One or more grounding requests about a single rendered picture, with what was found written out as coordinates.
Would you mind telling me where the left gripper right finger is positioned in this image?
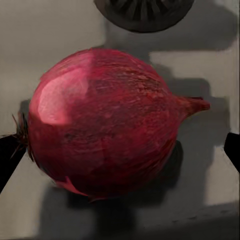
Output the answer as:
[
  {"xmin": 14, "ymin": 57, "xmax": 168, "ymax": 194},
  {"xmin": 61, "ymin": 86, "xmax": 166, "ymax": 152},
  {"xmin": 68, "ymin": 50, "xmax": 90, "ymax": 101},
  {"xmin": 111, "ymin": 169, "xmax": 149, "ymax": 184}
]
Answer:
[{"xmin": 224, "ymin": 133, "xmax": 240, "ymax": 173}]

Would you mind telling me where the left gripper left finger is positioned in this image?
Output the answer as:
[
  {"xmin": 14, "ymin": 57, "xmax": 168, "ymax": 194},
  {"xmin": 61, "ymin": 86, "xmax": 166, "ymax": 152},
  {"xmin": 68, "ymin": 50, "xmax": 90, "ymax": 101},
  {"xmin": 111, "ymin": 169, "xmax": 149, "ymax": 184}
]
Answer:
[{"xmin": 0, "ymin": 125, "xmax": 27, "ymax": 193}]

